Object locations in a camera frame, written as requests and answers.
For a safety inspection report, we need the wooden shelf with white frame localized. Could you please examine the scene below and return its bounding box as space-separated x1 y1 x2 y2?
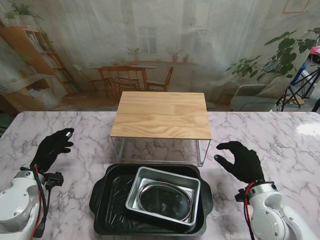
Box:
109 91 213 168

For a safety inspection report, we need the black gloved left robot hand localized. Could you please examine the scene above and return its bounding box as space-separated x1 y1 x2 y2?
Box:
31 127 75 173

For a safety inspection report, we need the red and black arm cable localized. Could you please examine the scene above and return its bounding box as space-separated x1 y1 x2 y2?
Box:
243 183 256 240
31 163 53 239

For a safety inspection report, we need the printed room scene backdrop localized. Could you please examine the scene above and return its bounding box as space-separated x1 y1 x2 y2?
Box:
0 0 320 112

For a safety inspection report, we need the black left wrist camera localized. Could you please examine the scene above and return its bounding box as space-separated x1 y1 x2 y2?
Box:
44 171 65 190

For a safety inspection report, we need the black tripod stand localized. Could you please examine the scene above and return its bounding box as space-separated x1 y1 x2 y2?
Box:
275 66 320 112

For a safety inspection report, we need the blue board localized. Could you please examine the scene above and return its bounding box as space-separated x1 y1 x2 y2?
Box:
289 62 307 86

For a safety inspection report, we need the kidney-shaped steel tray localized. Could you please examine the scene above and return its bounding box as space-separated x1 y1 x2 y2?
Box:
138 181 194 222

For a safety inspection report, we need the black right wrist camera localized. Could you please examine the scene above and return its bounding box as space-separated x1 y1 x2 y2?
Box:
234 189 248 203

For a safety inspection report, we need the silver rectangular baking tray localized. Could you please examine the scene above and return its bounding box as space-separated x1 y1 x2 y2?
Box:
124 166 202 226

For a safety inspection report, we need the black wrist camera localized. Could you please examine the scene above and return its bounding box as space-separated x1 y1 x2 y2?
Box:
234 189 248 203
44 171 65 190

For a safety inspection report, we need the large black baking tray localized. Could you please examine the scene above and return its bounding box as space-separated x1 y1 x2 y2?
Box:
89 163 214 237

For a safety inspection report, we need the red and black right arm cable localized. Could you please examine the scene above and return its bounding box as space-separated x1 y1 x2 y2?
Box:
243 183 256 240

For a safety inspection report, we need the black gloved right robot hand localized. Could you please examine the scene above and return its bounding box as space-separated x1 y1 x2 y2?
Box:
214 141 265 185

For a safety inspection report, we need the red and black left arm cable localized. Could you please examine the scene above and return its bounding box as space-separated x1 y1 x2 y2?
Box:
31 163 53 239

